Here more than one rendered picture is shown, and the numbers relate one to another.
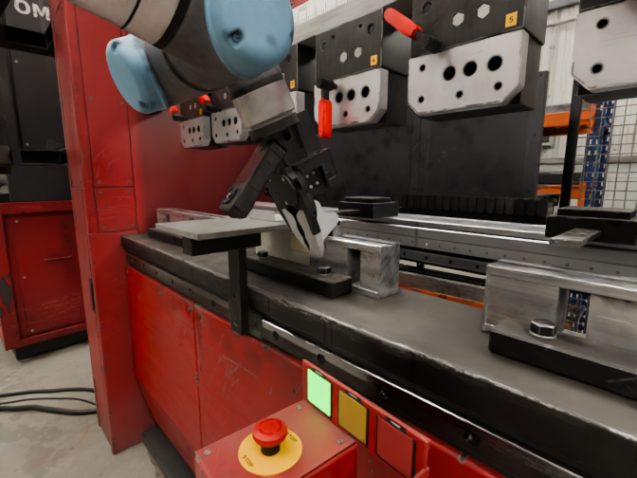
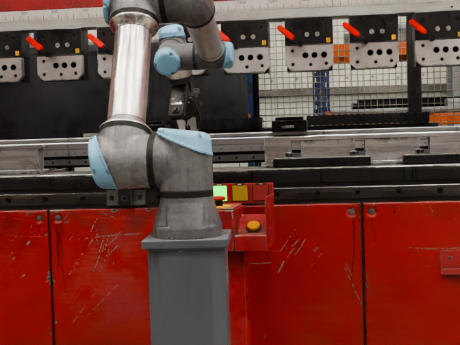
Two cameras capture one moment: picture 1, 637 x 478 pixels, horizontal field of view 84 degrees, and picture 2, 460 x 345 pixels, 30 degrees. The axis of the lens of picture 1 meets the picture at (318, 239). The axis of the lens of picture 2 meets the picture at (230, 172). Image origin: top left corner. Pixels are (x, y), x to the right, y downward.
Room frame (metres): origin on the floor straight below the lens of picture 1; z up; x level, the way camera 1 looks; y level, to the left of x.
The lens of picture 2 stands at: (-1.54, 1.61, 1.01)
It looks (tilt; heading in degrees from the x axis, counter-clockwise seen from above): 3 degrees down; 320
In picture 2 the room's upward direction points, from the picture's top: 2 degrees counter-clockwise
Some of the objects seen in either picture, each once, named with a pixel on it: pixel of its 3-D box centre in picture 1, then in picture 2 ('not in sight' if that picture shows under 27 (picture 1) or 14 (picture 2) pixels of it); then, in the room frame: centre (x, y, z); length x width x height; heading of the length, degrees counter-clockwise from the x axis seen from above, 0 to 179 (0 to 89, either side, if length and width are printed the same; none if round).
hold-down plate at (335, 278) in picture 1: (290, 271); not in sight; (0.73, 0.06, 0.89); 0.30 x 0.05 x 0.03; 44
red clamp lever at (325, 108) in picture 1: (327, 109); not in sight; (0.64, -0.02, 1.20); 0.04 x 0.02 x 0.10; 134
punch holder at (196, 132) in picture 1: (204, 119); (3, 57); (1.10, 0.34, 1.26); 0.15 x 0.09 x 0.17; 44
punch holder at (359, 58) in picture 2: not in sight; (373, 42); (0.23, -0.49, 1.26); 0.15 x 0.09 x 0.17; 44
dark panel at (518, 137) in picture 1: (363, 168); (102, 101); (1.32, -0.16, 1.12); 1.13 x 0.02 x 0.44; 44
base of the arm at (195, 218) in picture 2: not in sight; (187, 212); (-0.07, 0.49, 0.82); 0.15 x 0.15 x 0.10
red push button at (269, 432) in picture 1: (270, 440); (218, 202); (0.36, 0.05, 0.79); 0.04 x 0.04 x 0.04
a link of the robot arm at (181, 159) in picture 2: not in sight; (182, 158); (-0.06, 0.49, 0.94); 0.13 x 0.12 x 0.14; 43
